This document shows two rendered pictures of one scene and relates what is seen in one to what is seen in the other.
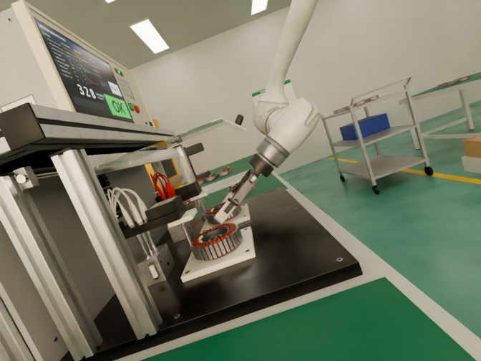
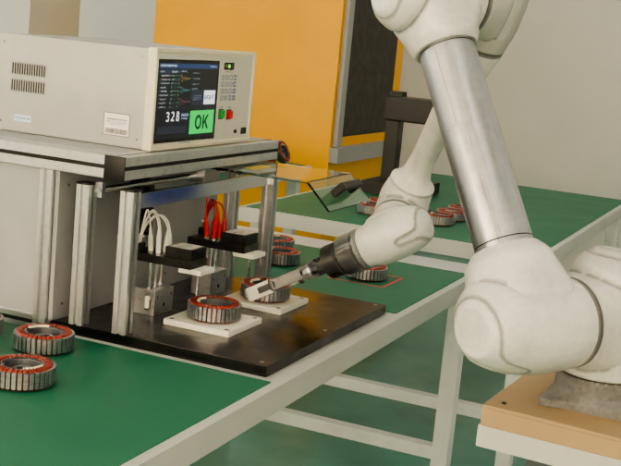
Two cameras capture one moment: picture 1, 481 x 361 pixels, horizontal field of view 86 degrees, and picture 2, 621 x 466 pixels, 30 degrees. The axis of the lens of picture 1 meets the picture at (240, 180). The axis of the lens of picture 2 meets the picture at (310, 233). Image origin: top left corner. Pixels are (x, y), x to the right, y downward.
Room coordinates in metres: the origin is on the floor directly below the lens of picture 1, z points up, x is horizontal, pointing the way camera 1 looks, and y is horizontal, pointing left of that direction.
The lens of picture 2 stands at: (-1.57, -0.88, 1.38)
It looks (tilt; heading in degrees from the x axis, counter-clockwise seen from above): 10 degrees down; 20
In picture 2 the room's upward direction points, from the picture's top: 5 degrees clockwise
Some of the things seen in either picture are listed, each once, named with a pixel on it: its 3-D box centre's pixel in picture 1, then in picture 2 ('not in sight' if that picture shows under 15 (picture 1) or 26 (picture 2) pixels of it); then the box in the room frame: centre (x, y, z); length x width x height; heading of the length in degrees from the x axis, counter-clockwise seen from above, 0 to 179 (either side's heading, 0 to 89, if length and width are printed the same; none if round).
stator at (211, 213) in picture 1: (223, 211); (265, 289); (0.78, 0.08, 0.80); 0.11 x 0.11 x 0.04
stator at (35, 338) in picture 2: not in sight; (43, 338); (0.23, 0.30, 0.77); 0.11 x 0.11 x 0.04
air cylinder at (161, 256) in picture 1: (156, 263); (153, 298); (0.55, 0.24, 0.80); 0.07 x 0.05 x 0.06; 177
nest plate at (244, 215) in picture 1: (225, 218); (264, 300); (0.78, 0.08, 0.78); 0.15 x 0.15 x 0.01; 87
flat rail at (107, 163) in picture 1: (152, 156); (208, 189); (0.67, 0.19, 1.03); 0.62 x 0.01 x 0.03; 177
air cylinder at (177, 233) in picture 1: (180, 228); (209, 280); (0.79, 0.23, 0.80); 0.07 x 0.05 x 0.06; 177
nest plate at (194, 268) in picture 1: (220, 251); (213, 320); (0.54, 0.10, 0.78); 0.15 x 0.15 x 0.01; 87
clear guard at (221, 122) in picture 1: (197, 141); (285, 183); (0.85, 0.09, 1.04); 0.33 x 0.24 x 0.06; 87
